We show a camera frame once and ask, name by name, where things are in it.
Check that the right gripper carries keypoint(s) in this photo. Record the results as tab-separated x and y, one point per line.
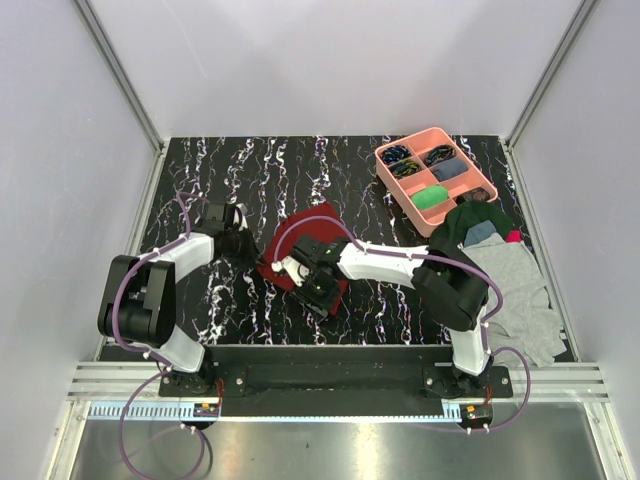
318	305

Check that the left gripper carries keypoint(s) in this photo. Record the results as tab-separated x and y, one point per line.
252	257

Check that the red cloth napkin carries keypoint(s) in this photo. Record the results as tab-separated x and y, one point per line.
320	222

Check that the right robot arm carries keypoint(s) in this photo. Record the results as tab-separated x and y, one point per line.
454	289

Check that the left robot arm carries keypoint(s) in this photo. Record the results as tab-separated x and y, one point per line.
139	304

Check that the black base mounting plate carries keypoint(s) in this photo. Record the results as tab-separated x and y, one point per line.
304	382

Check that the dark green cloth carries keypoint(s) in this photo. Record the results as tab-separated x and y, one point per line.
460	219

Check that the green rolled cloth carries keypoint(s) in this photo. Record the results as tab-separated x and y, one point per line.
429	197

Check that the pink compartment tray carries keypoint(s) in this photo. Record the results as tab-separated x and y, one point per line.
427	174

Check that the blue rolled cloth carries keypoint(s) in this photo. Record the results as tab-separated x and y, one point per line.
449	169

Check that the magenta cloth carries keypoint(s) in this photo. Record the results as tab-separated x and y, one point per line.
514	237

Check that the grey cloth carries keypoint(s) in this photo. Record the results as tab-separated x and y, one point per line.
526	321

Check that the left aluminium frame post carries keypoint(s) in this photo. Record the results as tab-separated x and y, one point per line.
107	52

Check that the aluminium frame post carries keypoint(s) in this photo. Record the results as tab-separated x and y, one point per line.
107	52
569	38

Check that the right aluminium frame post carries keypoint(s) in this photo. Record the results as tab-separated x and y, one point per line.
569	38

